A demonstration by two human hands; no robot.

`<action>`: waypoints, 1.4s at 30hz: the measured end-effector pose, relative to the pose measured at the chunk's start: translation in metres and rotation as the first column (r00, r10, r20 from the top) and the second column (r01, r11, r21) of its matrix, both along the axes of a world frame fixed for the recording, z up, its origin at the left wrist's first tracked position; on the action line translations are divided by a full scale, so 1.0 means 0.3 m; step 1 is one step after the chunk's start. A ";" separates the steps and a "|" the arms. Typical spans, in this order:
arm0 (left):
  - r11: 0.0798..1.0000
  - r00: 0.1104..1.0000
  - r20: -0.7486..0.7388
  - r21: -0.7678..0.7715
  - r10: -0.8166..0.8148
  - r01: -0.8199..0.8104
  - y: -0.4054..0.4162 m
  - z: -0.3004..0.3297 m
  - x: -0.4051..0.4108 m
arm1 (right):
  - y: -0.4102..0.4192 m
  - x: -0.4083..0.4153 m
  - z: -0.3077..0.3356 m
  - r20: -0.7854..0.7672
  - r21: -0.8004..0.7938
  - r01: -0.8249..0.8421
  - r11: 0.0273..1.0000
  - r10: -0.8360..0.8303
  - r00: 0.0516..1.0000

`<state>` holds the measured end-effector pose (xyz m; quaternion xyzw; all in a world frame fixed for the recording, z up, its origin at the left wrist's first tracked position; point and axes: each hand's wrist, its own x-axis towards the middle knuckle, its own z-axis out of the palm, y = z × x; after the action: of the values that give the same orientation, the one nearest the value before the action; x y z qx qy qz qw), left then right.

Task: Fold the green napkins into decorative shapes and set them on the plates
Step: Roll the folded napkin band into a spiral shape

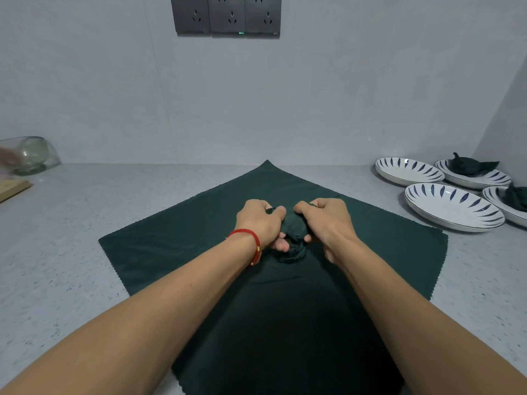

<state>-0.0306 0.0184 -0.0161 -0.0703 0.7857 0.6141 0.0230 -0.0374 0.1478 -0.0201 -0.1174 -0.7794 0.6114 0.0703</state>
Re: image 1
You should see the dark green napkin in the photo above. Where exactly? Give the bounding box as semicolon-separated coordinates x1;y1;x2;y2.
503;183;527;213
448;152;500;177
266;205;318;264

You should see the grey wall socket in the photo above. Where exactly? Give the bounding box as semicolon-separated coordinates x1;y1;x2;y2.
170;0;211;36
207;0;247;37
245;0;282;37

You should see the clear glass bowl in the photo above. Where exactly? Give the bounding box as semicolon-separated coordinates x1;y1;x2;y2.
0;136;62;176

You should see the person's right hand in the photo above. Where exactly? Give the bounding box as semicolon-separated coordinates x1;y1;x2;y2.
293;197;360;264

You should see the person's left forearm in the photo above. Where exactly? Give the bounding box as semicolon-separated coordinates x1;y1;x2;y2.
0;231;259;395

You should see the person's left hand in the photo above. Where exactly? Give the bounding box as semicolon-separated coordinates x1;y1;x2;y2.
234;199;291;254

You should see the red string bracelet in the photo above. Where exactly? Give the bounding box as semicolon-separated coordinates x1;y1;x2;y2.
227;228;262;266

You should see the folded dark green napkin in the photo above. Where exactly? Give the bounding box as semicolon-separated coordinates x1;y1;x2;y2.
448;152;500;177
503;183;527;213

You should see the person's right forearm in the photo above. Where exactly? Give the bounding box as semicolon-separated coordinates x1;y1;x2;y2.
334;238;527;395

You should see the wooden cutting board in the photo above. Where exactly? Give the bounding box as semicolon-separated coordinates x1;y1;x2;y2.
0;179;33;204

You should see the white plate blue leaf pattern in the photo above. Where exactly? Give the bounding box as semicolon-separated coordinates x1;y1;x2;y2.
434;159;512;190
374;157;445;187
482;186;527;228
404;183;506;233

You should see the flat dark green cloth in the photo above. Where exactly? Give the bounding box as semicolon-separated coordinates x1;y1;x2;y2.
98;160;449;395

